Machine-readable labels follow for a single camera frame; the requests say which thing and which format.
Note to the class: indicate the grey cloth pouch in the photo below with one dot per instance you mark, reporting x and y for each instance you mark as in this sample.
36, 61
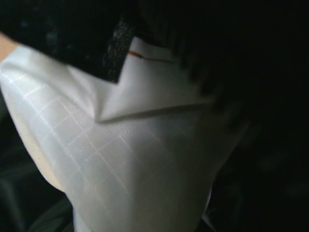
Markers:
137, 156

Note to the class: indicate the black backpack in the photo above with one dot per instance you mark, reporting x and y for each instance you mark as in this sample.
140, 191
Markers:
256, 50

